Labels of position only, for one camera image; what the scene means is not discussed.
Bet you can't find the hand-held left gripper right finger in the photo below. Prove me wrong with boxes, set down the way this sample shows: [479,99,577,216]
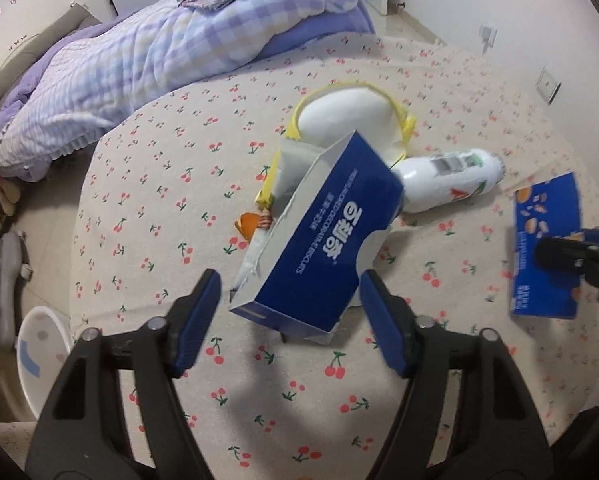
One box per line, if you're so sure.
[360,268,555,480]

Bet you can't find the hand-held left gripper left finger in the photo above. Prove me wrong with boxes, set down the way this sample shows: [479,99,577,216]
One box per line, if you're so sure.
[24,268,223,480]

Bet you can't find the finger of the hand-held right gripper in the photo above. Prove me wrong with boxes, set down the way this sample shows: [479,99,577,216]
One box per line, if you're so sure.
[536,226,599,312]

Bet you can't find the blue biscuit box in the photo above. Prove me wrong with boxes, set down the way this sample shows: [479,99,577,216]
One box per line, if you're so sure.
[228,130,405,346]
[509,172,585,320]

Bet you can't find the white bin with blue patches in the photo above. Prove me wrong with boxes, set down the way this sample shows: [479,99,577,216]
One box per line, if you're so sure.
[16,305,73,421]

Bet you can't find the white plastic bottle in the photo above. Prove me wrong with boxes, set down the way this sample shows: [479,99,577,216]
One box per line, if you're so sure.
[392,147,505,214]

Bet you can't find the orange and yellow packet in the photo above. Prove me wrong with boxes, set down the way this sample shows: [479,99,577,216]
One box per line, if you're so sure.
[234,141,330,241]

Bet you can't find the cherry print tablecloth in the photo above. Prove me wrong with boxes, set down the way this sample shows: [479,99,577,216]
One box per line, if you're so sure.
[70,30,599,480]

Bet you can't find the grey chair base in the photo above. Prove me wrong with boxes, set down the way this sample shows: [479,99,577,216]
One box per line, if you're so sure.
[0,200,33,351]

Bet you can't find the yellow snack packet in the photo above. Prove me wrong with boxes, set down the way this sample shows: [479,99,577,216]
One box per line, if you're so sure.
[286,81,416,168]

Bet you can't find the pink plush toy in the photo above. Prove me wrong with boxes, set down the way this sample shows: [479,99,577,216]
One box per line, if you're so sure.
[0,175,23,218]

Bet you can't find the purple plaid quilt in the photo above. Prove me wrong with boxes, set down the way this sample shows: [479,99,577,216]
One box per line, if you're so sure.
[0,0,375,181]

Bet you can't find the grey bolster pillow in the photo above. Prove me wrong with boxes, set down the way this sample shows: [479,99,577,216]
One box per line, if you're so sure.
[0,5,103,118]

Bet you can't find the white wall socket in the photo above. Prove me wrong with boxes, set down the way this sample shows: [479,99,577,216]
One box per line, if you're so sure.
[536,66,563,106]

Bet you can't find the white wall plug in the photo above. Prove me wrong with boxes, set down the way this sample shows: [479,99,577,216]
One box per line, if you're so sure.
[477,22,497,53]

